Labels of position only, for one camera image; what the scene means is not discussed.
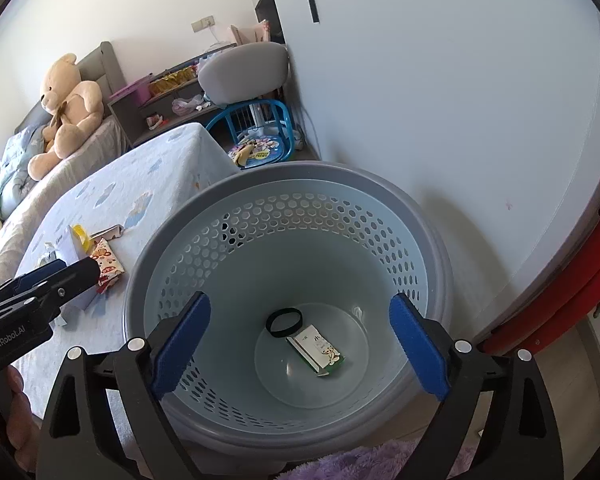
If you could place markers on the beige bed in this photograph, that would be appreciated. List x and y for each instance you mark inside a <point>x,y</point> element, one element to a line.
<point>70,175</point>

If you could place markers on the silvery white plastic packet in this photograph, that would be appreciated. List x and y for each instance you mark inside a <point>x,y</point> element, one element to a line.
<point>111,232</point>

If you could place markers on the blue patterned pillow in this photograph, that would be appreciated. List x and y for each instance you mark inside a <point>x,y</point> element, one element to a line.
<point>17,160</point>

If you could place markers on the black hair band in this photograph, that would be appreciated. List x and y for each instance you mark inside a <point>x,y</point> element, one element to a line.
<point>282,334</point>

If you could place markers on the white wrappers in basket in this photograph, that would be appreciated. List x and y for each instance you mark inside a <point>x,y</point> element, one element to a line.
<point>315,350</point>

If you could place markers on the grey perforated plastic basket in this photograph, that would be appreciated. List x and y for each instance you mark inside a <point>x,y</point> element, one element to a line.
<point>290,240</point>

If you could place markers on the white fan heater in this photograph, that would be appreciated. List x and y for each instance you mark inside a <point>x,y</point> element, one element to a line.
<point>245,117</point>

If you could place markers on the red patterned paper cup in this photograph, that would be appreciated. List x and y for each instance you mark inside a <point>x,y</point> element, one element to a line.
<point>107,262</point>

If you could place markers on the red and white small packet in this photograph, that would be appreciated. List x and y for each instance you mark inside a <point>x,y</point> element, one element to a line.
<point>155,120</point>

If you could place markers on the white tissue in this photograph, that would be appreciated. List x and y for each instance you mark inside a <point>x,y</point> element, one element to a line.
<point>47,257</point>

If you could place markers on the wall socket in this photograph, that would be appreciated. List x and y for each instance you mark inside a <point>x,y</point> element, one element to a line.
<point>203,23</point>

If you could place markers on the grey shelf unit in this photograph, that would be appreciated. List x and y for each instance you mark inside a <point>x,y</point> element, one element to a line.
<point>130,120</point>

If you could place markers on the pink storage box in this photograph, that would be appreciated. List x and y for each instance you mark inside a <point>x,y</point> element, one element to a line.
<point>130,91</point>

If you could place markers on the red hoop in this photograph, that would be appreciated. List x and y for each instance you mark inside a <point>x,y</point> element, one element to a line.
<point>555,300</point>

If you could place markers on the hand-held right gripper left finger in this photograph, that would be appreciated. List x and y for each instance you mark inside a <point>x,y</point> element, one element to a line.
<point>180,347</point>

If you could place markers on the grey padded chair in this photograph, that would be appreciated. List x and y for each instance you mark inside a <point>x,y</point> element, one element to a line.
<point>245,70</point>

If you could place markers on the blue child's chair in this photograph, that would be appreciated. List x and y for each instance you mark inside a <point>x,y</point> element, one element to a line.
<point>281,110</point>

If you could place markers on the person's left hand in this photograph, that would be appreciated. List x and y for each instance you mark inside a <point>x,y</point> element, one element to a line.
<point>22,410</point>

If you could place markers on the purple fluffy rug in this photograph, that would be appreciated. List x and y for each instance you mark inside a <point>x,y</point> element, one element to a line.
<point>360,465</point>

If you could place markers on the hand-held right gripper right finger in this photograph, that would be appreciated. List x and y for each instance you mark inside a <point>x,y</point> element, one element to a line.
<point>420,347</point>

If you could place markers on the white plastic bag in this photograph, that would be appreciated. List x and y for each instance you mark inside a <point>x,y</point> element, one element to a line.
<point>186,106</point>

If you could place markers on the tall light blue carton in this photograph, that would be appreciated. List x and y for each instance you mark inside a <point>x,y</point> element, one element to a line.
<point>72,249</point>

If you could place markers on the gold wrapped packets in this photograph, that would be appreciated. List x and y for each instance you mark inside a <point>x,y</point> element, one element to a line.
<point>172,80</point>

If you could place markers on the light blue printed blanket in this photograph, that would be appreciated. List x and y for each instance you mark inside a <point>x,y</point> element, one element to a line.
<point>145,180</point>

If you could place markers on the grey bed headboard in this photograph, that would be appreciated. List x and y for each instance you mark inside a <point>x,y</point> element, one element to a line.
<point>100,60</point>

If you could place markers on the beige teddy bear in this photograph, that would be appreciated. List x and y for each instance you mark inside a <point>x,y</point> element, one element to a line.
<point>75,105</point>

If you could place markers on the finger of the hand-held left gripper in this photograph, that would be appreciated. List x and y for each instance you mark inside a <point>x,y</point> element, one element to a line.
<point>35,276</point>
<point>75,275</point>

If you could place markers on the white wardrobe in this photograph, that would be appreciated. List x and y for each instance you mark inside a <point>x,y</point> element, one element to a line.
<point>430,110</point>

